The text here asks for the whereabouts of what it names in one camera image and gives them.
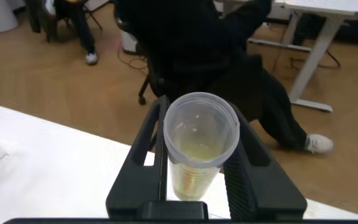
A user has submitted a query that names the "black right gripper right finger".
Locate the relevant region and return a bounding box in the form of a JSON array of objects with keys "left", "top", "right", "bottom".
[{"left": 222, "top": 101, "right": 308, "bottom": 220}]

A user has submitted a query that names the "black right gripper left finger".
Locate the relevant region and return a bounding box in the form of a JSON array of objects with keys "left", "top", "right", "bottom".
[{"left": 106, "top": 95, "right": 171, "bottom": 219}]

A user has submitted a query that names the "test tube with yellow pigment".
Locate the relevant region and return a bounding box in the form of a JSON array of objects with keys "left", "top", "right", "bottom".
[{"left": 163, "top": 91, "right": 241, "bottom": 202}]

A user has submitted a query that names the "person in black sweater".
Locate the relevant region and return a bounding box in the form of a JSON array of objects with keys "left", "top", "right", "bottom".
[{"left": 113, "top": 0, "right": 334, "bottom": 155}]

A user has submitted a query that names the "white office desk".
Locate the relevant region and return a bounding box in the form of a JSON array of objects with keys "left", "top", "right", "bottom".
[{"left": 213, "top": 0, "right": 358, "bottom": 113}]

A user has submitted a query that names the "chair with dark jacket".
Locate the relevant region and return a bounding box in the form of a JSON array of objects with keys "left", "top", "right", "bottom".
[{"left": 26, "top": 0, "right": 105, "bottom": 43}]

